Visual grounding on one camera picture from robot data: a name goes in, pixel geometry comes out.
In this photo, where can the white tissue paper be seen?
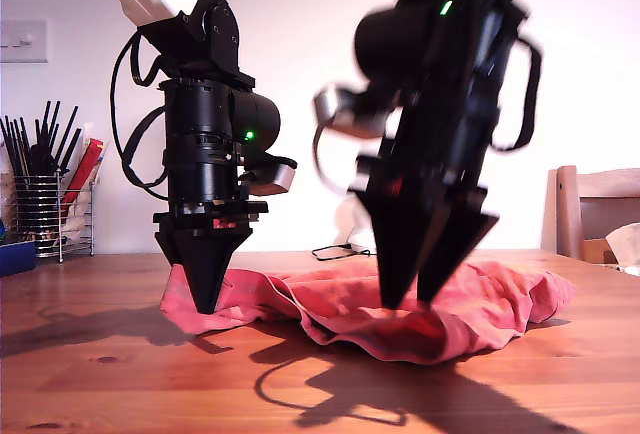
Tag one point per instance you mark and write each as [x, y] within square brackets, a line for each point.
[627, 244]

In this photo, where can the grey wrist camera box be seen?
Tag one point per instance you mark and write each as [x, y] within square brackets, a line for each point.
[280, 179]
[327, 104]

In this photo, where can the wooden chair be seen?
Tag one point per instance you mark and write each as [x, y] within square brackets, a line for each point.
[567, 214]

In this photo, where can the black chopstick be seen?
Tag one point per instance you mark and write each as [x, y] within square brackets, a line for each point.
[66, 134]
[10, 147]
[44, 122]
[70, 149]
[53, 122]

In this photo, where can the red underwear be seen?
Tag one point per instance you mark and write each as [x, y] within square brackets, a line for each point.
[350, 299]

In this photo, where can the white round security camera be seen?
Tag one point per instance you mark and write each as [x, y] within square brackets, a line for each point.
[362, 248]

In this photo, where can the orange cardboard box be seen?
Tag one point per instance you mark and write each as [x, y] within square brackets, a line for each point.
[595, 250]

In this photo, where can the white light switch plate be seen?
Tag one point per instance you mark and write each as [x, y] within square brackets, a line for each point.
[22, 40]

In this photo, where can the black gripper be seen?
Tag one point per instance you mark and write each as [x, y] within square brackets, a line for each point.
[202, 184]

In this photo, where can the blue box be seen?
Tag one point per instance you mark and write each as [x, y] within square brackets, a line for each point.
[16, 258]

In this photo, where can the red chopstick packet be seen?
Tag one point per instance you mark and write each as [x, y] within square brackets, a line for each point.
[85, 161]

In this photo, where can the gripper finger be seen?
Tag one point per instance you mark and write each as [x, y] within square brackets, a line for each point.
[460, 239]
[400, 244]

